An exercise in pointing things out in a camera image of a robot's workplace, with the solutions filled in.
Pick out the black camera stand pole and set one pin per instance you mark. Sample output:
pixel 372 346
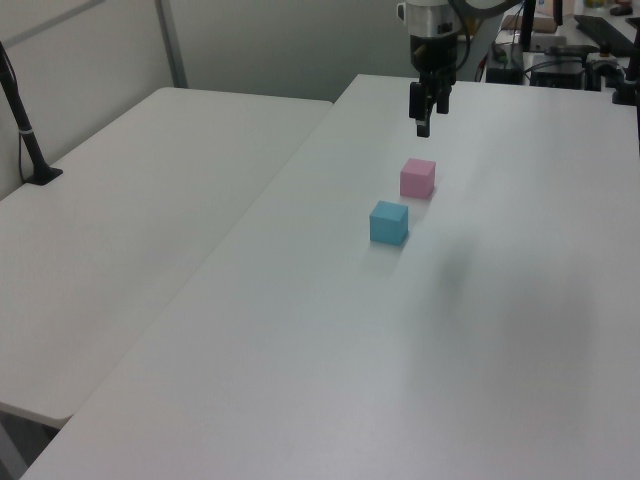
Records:
pixel 22 125

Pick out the blue cube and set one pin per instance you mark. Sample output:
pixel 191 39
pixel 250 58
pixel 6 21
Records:
pixel 388 223

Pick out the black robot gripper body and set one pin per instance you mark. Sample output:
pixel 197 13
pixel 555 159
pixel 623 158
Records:
pixel 434 52

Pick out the black clamp stand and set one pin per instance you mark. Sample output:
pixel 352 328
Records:
pixel 627 70

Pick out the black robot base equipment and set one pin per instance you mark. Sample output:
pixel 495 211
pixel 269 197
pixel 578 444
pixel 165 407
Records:
pixel 555 65

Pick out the pink cube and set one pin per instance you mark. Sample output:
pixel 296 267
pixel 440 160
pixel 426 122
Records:
pixel 418 178

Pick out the black keyboard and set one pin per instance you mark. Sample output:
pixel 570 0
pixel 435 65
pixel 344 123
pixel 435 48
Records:
pixel 602 34

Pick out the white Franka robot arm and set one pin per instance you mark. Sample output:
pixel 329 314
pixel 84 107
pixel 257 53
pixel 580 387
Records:
pixel 440 15

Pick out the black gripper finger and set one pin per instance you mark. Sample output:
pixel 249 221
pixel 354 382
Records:
pixel 419 107
pixel 443 96

